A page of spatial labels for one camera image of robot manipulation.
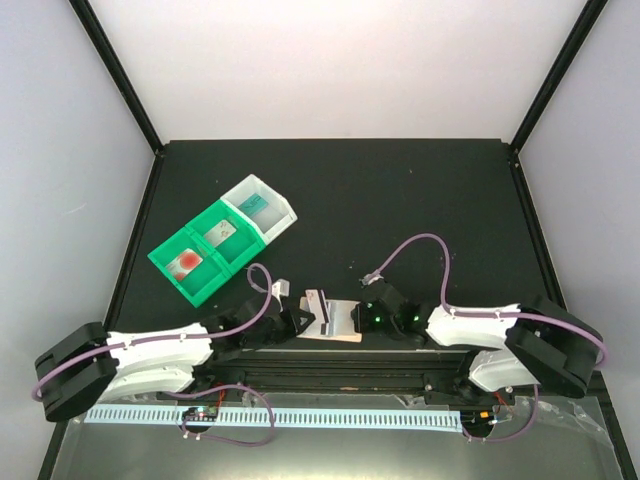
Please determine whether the black frame post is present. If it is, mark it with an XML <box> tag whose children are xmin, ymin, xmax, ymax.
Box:
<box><xmin>510</xmin><ymin>0</ymin><xmax>608</xmax><ymax>154</ymax></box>
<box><xmin>69</xmin><ymin>0</ymin><xmax>163</xmax><ymax>154</ymax></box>

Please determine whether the white slotted cable duct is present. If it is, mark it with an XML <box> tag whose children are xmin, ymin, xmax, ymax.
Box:
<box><xmin>84</xmin><ymin>404</ymin><xmax>462</xmax><ymax>433</ymax></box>

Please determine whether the red dot card in bin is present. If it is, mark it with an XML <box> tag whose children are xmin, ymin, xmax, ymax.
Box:
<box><xmin>166</xmin><ymin>248</ymin><xmax>203</xmax><ymax>282</ymax></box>

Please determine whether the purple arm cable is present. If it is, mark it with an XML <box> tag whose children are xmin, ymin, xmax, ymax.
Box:
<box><xmin>372</xmin><ymin>232</ymin><xmax>607</xmax><ymax>369</ymax></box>
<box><xmin>32</xmin><ymin>263</ymin><xmax>275</xmax><ymax>401</ymax></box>

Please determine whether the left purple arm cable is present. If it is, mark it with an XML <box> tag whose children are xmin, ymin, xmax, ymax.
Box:
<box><xmin>32</xmin><ymin>263</ymin><xmax>275</xmax><ymax>401</ymax></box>

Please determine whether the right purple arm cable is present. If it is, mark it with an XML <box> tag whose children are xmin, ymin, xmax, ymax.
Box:
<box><xmin>372</xmin><ymin>232</ymin><xmax>607</xmax><ymax>369</ymax></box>

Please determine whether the white translucent bin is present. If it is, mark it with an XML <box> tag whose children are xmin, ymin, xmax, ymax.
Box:
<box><xmin>221</xmin><ymin>174</ymin><xmax>298</xmax><ymax>245</ymax></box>

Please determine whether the green bin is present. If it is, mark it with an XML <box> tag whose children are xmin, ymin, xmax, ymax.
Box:
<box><xmin>186</xmin><ymin>200</ymin><xmax>266</xmax><ymax>275</ymax></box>
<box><xmin>147</xmin><ymin>227</ymin><xmax>231</xmax><ymax>308</ymax></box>

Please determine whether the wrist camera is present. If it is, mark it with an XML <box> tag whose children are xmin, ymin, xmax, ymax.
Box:
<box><xmin>271</xmin><ymin>279</ymin><xmax>290</xmax><ymax>311</ymax></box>
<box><xmin>360</xmin><ymin>269</ymin><xmax>383</xmax><ymax>286</ymax></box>

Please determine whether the tan card holder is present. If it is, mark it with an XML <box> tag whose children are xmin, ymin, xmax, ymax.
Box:
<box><xmin>295</xmin><ymin>295</ymin><xmax>364</xmax><ymax>344</ymax></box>

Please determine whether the green bin middle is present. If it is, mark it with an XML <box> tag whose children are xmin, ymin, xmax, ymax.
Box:
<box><xmin>186</xmin><ymin>200</ymin><xmax>266</xmax><ymax>275</ymax></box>

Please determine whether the green bin near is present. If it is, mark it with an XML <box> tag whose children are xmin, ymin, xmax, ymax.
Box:
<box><xmin>147</xmin><ymin>227</ymin><xmax>231</xmax><ymax>308</ymax></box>

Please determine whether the floral card in bin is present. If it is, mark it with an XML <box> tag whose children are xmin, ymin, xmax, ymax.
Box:
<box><xmin>204</xmin><ymin>219</ymin><xmax>237</xmax><ymax>247</ymax></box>

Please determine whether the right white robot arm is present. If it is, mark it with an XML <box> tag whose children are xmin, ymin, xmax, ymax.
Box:
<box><xmin>350</xmin><ymin>278</ymin><xmax>604</xmax><ymax>406</ymax></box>

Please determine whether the floral credit card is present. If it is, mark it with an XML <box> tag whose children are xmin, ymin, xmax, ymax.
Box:
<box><xmin>300</xmin><ymin>289</ymin><xmax>329</xmax><ymax>324</ymax></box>

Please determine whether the right black frame post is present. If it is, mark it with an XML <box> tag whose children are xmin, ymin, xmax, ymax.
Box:
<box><xmin>510</xmin><ymin>0</ymin><xmax>608</xmax><ymax>154</ymax></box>

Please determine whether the controller board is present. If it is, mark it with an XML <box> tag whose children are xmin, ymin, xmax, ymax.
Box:
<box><xmin>460</xmin><ymin>410</ymin><xmax>513</xmax><ymax>425</ymax></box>
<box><xmin>182</xmin><ymin>406</ymin><xmax>218</xmax><ymax>422</ymax></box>

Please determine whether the right controller board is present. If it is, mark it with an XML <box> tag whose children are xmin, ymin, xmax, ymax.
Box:
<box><xmin>460</xmin><ymin>410</ymin><xmax>513</xmax><ymax>425</ymax></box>

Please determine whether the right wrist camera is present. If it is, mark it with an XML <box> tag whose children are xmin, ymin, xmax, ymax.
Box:
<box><xmin>360</xmin><ymin>269</ymin><xmax>383</xmax><ymax>286</ymax></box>

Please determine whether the left controller board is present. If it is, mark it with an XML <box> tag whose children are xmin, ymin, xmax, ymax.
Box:
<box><xmin>182</xmin><ymin>406</ymin><xmax>218</xmax><ymax>422</ymax></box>

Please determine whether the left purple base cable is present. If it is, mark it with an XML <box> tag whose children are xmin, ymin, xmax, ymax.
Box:
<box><xmin>180</xmin><ymin>383</ymin><xmax>276</xmax><ymax>447</ymax></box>

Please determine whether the teal card in bin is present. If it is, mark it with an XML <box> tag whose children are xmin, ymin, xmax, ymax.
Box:
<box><xmin>238</xmin><ymin>193</ymin><xmax>269</xmax><ymax>217</ymax></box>

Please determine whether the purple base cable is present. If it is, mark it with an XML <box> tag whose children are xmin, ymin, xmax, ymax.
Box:
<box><xmin>462</xmin><ymin>384</ymin><xmax>539</xmax><ymax>445</ymax></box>
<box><xmin>180</xmin><ymin>383</ymin><xmax>276</xmax><ymax>447</ymax></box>

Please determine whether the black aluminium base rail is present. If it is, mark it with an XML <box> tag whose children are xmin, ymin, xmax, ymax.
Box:
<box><xmin>154</xmin><ymin>347</ymin><xmax>516</xmax><ymax>404</ymax></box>

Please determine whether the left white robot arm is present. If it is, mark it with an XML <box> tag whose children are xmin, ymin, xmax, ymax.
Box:
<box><xmin>32</xmin><ymin>295</ymin><xmax>316</xmax><ymax>423</ymax></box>

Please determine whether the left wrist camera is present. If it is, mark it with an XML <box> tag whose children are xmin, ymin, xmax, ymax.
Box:
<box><xmin>271</xmin><ymin>279</ymin><xmax>290</xmax><ymax>311</ymax></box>

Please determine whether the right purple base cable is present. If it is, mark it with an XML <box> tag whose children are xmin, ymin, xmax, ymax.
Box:
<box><xmin>462</xmin><ymin>384</ymin><xmax>539</xmax><ymax>445</ymax></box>

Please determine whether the left black frame post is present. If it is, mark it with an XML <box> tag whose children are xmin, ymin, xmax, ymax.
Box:
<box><xmin>69</xmin><ymin>0</ymin><xmax>163</xmax><ymax>154</ymax></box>

